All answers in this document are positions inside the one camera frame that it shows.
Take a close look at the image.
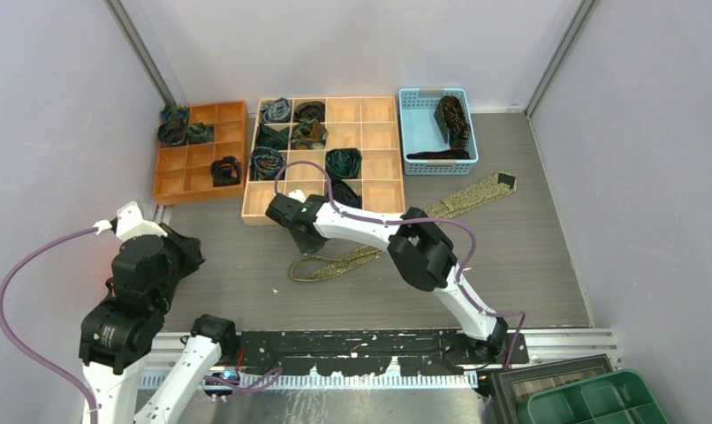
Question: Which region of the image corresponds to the green floral patterned tie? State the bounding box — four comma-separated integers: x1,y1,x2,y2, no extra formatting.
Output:
288,171,518,283

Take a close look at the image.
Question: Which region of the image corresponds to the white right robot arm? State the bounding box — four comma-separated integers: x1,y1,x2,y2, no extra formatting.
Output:
266,193,509,363

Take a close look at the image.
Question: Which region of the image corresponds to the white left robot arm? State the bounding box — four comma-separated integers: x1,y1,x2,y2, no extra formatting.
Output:
79,201,239,423

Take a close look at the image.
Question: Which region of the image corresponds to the rolled dark navy tie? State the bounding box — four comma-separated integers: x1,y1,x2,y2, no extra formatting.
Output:
329,179,363,208

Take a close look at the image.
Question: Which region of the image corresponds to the rolled blue multicolour tie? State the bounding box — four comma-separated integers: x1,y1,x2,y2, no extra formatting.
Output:
250,146,286,181

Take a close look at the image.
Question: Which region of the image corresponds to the rolled dark green tie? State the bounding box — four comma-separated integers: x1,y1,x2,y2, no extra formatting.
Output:
254,124,291,151

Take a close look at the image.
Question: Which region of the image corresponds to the rolled green orange tie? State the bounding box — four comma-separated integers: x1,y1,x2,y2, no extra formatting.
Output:
290,119,329,150

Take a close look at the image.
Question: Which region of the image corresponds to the rolled black orange tie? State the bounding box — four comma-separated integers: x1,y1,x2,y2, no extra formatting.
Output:
210,155,242,187

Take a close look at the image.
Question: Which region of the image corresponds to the rolled dark brown tie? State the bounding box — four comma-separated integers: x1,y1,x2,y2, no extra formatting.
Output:
293,101,326,123

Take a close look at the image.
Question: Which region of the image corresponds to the rolled grey blue tie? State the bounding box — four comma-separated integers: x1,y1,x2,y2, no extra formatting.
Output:
259,97,292,124

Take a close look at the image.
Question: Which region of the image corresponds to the light wooden compartment tray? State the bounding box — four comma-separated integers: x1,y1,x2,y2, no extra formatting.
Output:
241,96,405,225

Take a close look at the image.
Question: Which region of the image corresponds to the orange wooden compartment tray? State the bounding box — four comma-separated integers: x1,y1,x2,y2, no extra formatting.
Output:
153,101,249,206

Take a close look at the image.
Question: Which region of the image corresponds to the rolled green patterned tie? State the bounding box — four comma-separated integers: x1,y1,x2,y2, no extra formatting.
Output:
185,123,215,145

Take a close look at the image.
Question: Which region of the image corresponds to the rolled dark striped tie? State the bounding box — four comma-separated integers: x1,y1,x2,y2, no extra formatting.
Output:
156,119,187,148

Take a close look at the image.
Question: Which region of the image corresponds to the rolled teal tie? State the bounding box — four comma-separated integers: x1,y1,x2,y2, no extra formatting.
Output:
159,104,190,125

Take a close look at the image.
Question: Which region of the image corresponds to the light blue plastic basket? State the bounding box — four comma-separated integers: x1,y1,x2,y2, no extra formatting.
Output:
398,87,480,176

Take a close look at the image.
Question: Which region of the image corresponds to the navy red striped tie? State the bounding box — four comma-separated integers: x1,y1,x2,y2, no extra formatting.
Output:
405,148,471,160

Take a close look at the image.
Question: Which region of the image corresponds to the brown orange patterned tie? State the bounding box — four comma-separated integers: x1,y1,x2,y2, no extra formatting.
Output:
434,95,471,150

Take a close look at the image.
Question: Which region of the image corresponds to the dark framed box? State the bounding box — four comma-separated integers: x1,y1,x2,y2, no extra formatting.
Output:
482,354,614,423

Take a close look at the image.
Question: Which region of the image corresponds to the green plastic organizer bin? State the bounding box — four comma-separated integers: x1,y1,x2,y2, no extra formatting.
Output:
517,369,669,424

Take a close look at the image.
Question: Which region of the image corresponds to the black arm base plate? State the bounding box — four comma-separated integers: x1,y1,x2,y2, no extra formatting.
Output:
183,329,531,379

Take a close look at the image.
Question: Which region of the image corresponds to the aluminium frame rail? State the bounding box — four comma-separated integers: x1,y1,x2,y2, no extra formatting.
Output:
128,328,623,390

